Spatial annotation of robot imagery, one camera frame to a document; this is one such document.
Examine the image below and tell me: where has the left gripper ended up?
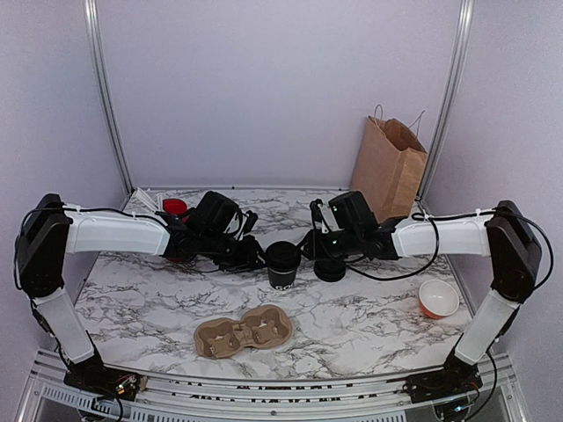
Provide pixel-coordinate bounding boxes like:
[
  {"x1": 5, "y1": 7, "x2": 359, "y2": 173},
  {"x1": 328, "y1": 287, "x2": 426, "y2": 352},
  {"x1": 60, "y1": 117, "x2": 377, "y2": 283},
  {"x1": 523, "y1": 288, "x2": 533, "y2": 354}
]
[{"x1": 201, "y1": 229, "x2": 271, "y2": 275}]

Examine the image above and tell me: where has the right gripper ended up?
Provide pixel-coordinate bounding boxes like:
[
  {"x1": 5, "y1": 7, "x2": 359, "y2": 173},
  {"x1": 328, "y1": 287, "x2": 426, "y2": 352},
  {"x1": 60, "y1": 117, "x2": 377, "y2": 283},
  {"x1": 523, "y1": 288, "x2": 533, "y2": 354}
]
[{"x1": 295, "y1": 229, "x2": 360, "y2": 263}]

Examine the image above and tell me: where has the black plastic cup lid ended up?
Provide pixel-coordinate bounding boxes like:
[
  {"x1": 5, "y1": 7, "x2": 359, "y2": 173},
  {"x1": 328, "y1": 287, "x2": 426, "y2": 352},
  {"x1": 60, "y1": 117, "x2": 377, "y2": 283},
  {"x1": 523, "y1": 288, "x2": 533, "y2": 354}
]
[{"x1": 265, "y1": 241, "x2": 301, "y2": 273}]

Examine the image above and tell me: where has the black paper coffee cup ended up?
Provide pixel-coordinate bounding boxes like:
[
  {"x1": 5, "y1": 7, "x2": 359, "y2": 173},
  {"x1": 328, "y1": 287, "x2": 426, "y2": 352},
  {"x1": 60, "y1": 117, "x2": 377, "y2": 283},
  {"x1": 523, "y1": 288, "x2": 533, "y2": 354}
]
[{"x1": 267, "y1": 262, "x2": 300, "y2": 291}]

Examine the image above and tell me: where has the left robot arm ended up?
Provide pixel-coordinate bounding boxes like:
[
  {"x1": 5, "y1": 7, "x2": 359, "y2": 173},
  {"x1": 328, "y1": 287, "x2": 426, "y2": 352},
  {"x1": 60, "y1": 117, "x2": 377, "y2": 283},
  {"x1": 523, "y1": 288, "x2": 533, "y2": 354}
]
[{"x1": 13, "y1": 191, "x2": 266, "y2": 392}]

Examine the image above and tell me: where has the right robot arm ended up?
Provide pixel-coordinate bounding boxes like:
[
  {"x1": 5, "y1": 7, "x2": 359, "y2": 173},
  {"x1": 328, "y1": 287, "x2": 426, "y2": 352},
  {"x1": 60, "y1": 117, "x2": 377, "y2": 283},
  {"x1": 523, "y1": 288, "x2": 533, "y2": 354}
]
[{"x1": 298, "y1": 192, "x2": 555, "y2": 394}]

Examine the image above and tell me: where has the cardboard cup carrier tray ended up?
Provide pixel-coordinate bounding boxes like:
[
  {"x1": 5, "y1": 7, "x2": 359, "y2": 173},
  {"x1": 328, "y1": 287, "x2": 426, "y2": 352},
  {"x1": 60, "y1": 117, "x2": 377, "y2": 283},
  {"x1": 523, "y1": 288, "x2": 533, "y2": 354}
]
[{"x1": 194, "y1": 304, "x2": 293, "y2": 360}]

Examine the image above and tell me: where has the red cylindrical holder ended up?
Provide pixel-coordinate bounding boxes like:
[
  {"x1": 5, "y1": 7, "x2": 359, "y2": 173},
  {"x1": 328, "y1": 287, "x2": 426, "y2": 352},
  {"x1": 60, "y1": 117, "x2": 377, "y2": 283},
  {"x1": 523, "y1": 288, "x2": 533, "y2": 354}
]
[{"x1": 161, "y1": 198, "x2": 194, "y2": 264}]

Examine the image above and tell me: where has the brown paper bag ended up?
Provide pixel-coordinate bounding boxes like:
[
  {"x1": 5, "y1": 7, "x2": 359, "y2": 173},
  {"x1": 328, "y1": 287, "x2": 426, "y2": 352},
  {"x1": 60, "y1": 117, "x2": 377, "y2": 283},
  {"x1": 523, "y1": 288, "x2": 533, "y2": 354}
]
[{"x1": 350, "y1": 116, "x2": 428, "y2": 222}]

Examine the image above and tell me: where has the orange white bowl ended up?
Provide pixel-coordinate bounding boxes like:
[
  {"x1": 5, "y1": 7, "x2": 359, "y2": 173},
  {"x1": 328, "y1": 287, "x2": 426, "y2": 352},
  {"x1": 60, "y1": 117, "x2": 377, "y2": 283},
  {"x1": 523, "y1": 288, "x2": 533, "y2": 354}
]
[{"x1": 418, "y1": 280, "x2": 460, "y2": 319}]

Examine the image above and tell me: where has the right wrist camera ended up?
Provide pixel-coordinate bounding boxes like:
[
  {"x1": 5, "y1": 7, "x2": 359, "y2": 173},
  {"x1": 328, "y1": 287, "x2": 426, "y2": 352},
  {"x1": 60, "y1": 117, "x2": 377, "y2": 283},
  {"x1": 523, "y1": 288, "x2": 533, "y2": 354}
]
[{"x1": 310, "y1": 191, "x2": 380, "y2": 236}]

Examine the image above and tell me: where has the front aluminium rail base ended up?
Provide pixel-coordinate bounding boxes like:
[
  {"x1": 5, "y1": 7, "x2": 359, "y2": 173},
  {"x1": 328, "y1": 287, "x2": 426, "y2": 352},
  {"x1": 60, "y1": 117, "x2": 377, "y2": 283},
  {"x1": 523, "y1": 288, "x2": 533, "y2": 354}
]
[{"x1": 15, "y1": 350, "x2": 530, "y2": 421}]

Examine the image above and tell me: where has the right aluminium frame post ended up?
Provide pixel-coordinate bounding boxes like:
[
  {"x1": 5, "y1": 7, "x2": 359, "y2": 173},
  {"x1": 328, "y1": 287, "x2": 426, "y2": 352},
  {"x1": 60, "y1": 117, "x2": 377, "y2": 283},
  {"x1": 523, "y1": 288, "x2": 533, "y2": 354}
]
[{"x1": 418, "y1": 0, "x2": 475, "y2": 201}]

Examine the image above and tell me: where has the aluminium frame post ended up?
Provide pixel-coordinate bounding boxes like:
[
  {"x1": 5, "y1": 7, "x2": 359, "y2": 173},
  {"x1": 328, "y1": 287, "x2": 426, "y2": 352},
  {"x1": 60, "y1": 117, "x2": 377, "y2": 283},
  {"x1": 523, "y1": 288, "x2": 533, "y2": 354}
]
[
  {"x1": 84, "y1": 0, "x2": 134, "y2": 194},
  {"x1": 418, "y1": 0, "x2": 475, "y2": 201}
]

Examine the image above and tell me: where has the left aluminium frame post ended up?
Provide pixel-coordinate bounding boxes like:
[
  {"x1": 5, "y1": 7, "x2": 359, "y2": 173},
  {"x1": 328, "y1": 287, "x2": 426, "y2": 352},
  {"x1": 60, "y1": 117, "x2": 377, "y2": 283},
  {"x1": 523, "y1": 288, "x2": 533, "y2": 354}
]
[{"x1": 84, "y1": 0, "x2": 134, "y2": 194}]

